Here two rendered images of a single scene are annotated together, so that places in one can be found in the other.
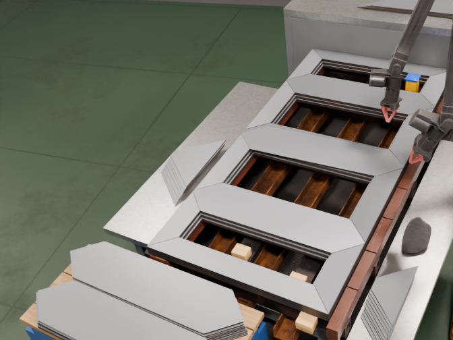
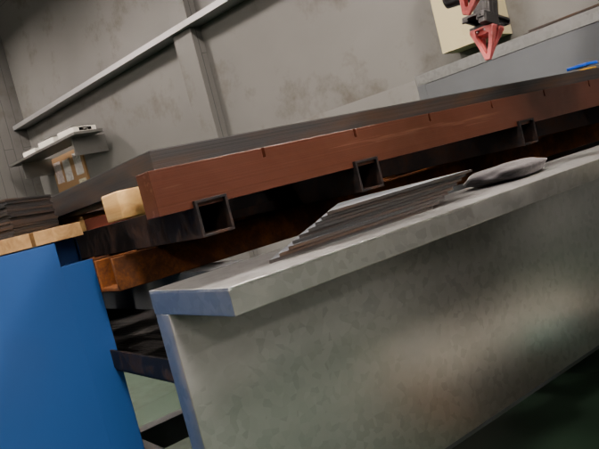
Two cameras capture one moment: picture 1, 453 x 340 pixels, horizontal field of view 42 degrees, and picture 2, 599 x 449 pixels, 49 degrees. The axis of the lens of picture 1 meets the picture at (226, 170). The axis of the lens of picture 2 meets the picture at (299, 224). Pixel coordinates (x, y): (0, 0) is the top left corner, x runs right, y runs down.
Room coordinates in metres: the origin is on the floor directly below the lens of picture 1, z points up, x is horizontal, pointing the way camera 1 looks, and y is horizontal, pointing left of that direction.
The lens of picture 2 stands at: (0.33, -0.67, 0.76)
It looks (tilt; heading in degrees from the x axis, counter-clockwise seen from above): 4 degrees down; 17
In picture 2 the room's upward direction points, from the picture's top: 14 degrees counter-clockwise
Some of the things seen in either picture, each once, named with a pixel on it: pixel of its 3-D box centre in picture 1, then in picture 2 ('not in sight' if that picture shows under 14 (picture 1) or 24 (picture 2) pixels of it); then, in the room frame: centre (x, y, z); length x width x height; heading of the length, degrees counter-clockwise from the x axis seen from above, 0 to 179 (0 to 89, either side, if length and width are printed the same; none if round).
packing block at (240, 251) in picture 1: (241, 253); not in sight; (1.51, 0.00, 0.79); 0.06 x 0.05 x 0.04; 53
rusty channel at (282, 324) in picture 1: (367, 186); (456, 172); (1.84, -0.59, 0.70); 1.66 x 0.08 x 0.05; 143
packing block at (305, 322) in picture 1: (307, 322); (127, 204); (1.15, -0.17, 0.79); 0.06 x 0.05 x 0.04; 53
